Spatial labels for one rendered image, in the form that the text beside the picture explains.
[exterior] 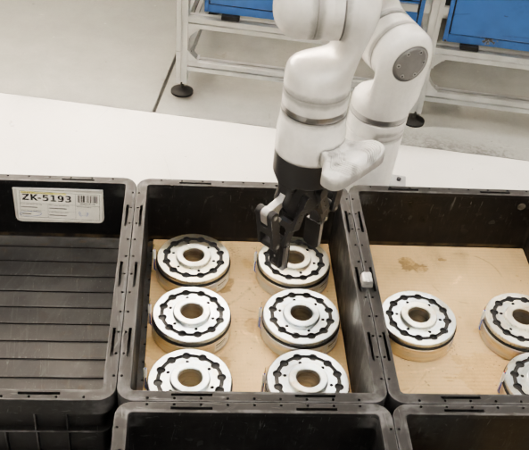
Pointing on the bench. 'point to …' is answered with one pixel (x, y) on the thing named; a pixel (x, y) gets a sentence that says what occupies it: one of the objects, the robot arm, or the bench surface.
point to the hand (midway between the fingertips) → (296, 245)
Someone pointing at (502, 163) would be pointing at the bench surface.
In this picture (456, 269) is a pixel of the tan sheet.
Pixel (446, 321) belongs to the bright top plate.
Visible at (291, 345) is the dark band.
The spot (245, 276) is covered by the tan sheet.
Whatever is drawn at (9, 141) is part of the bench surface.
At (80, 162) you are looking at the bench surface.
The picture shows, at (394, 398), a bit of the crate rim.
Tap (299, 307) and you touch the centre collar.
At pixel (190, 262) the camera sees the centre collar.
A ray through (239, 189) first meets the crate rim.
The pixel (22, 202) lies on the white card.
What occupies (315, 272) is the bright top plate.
